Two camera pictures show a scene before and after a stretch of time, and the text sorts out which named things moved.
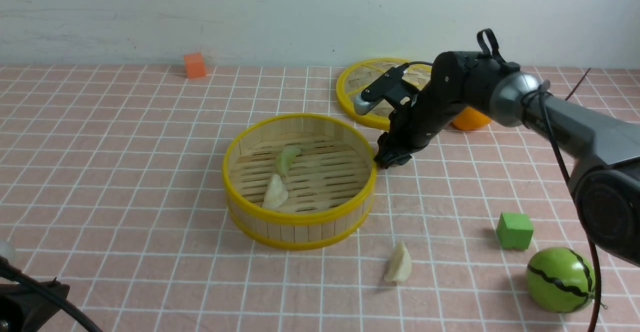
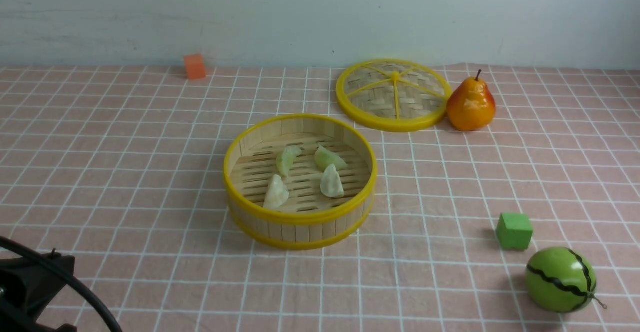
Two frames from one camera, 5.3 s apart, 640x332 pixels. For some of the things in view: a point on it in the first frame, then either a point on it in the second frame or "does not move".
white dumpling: (275, 194) does not move
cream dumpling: (399, 268) -> (331, 184)
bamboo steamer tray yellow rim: (299, 181) does not move
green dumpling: (285, 158) does not move
